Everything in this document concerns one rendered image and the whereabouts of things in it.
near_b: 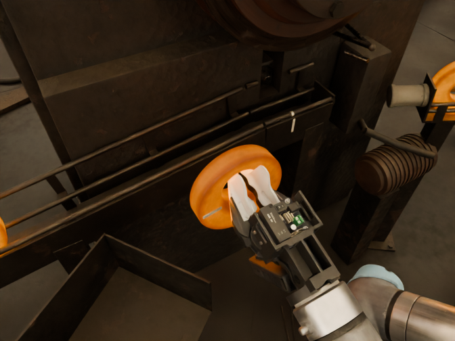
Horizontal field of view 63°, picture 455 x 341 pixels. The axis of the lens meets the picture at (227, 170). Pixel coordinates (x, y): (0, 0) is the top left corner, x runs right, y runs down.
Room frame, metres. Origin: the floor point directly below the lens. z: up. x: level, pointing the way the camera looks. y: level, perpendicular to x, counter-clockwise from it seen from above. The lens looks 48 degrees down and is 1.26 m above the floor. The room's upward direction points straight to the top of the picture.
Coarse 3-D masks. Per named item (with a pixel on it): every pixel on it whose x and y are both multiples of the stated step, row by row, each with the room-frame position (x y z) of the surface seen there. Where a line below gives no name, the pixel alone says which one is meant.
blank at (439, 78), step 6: (450, 66) 0.79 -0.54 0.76; (438, 72) 0.80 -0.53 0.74; (444, 72) 0.78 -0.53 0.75; (450, 72) 0.77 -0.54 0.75; (432, 78) 0.80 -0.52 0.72; (438, 78) 0.78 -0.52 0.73; (444, 78) 0.77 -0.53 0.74; (450, 78) 0.77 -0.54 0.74; (438, 84) 0.77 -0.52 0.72; (444, 84) 0.77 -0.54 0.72; (450, 84) 0.77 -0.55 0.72; (438, 90) 0.77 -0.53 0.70; (444, 90) 0.77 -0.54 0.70; (450, 90) 0.77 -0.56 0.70; (438, 96) 0.77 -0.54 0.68; (444, 96) 0.77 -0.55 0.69; (450, 96) 0.77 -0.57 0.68
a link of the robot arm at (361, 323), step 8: (352, 320) 0.15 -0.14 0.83; (360, 320) 0.15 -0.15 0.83; (368, 320) 0.16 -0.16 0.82; (344, 328) 0.14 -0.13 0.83; (352, 328) 0.14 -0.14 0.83; (360, 328) 0.15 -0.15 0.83; (368, 328) 0.15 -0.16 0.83; (328, 336) 0.14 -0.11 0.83; (336, 336) 0.14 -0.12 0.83; (344, 336) 0.14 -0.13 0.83; (352, 336) 0.14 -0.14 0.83; (360, 336) 0.14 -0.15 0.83; (368, 336) 0.14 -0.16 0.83; (376, 336) 0.14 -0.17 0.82
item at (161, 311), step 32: (96, 256) 0.31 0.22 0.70; (128, 256) 0.32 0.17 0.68; (64, 288) 0.25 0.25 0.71; (96, 288) 0.28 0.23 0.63; (128, 288) 0.29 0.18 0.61; (160, 288) 0.29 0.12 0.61; (192, 288) 0.26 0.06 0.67; (32, 320) 0.19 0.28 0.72; (64, 320) 0.22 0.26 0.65; (96, 320) 0.24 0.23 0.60; (128, 320) 0.24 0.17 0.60; (160, 320) 0.24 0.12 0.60; (192, 320) 0.24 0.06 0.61
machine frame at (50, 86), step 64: (0, 0) 0.63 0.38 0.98; (64, 0) 0.61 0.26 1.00; (128, 0) 0.66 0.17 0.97; (192, 0) 0.72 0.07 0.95; (384, 0) 0.90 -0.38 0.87; (64, 64) 0.59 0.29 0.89; (128, 64) 0.62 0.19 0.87; (192, 64) 0.65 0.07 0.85; (256, 64) 0.73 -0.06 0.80; (320, 64) 0.82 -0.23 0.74; (64, 128) 0.52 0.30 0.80; (128, 128) 0.58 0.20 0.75; (192, 128) 0.65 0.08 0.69; (320, 192) 0.89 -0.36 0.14; (192, 256) 0.62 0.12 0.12
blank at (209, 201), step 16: (224, 160) 0.36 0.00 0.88; (240, 160) 0.36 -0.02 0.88; (256, 160) 0.37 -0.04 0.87; (272, 160) 0.38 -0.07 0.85; (208, 176) 0.35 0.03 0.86; (224, 176) 0.34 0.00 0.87; (272, 176) 0.38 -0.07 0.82; (192, 192) 0.34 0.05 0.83; (208, 192) 0.33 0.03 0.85; (224, 192) 0.37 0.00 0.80; (192, 208) 0.34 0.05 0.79; (208, 208) 0.33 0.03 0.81; (224, 208) 0.34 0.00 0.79; (208, 224) 0.32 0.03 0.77; (224, 224) 0.34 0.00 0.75
